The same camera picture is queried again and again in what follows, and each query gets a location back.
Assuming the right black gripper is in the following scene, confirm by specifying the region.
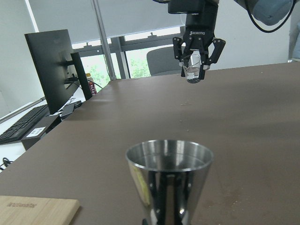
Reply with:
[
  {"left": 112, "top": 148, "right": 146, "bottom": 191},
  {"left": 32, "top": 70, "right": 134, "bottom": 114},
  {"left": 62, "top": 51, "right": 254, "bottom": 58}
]
[{"left": 168, "top": 0, "right": 226, "bottom": 80}]

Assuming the small clear glass cup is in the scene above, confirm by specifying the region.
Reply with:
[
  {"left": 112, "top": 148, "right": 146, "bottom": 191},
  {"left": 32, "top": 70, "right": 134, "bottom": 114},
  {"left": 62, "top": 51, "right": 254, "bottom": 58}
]
[{"left": 181, "top": 54, "right": 201, "bottom": 83}]

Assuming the steel jigger measuring cup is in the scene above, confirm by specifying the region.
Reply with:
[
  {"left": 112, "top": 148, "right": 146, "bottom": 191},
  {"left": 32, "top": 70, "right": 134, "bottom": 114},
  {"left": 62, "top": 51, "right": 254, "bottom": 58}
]
[{"left": 126, "top": 140, "right": 214, "bottom": 225}]

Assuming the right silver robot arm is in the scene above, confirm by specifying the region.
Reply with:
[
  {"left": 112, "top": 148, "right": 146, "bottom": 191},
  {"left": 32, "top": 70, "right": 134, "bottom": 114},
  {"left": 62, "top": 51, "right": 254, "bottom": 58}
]
[{"left": 165, "top": 0, "right": 296, "bottom": 83}]

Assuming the grey office chair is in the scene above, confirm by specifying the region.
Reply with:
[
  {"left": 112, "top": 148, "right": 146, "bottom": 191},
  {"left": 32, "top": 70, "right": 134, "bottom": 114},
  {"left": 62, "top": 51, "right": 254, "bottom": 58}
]
[{"left": 146, "top": 46, "right": 182, "bottom": 76}]

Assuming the red drink bottle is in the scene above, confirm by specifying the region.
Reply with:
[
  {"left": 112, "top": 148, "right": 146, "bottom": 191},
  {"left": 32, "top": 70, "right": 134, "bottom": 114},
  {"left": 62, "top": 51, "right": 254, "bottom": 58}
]
[{"left": 86, "top": 73, "right": 97, "bottom": 96}]

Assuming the black computer monitor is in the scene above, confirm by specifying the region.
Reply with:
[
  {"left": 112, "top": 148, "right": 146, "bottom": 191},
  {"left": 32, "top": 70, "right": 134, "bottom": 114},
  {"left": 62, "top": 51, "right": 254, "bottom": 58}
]
[{"left": 24, "top": 29, "right": 92, "bottom": 114}]

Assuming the black keyboard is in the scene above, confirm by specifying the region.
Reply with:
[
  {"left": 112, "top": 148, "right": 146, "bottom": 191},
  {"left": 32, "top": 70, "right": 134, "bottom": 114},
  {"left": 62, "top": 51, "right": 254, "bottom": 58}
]
[{"left": 0, "top": 105, "right": 49, "bottom": 144}]

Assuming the bamboo cutting board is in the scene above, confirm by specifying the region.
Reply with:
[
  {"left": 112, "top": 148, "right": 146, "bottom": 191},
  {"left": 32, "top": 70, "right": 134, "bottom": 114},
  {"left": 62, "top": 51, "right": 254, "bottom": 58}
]
[{"left": 0, "top": 195, "right": 80, "bottom": 225}]

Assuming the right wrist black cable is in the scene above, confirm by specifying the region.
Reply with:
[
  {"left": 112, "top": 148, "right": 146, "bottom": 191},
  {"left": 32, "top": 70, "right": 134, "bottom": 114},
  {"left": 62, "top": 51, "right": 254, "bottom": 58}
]
[{"left": 243, "top": 0, "right": 296, "bottom": 33}]

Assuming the aluminium frame post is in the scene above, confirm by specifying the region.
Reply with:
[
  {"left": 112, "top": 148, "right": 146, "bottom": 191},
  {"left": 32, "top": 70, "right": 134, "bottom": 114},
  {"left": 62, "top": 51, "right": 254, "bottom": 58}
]
[{"left": 91, "top": 0, "right": 116, "bottom": 81}]

